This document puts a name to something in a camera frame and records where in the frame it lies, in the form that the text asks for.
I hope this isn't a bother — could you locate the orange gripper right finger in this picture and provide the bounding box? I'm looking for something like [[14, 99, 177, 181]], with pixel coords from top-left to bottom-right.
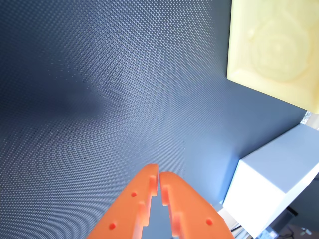
[[159, 171, 235, 239]]

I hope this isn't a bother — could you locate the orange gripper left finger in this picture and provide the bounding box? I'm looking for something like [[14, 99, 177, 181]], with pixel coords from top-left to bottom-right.
[[86, 163, 159, 239]]

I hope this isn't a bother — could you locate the yellow block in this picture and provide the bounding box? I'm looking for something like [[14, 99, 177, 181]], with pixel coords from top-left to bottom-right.
[[226, 0, 319, 112]]

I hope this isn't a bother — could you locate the white box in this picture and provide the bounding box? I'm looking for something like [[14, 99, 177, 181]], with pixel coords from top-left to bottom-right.
[[222, 123, 319, 239]]

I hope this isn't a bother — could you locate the dark grey textured mat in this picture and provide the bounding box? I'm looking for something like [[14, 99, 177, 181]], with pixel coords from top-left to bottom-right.
[[0, 0, 310, 239]]

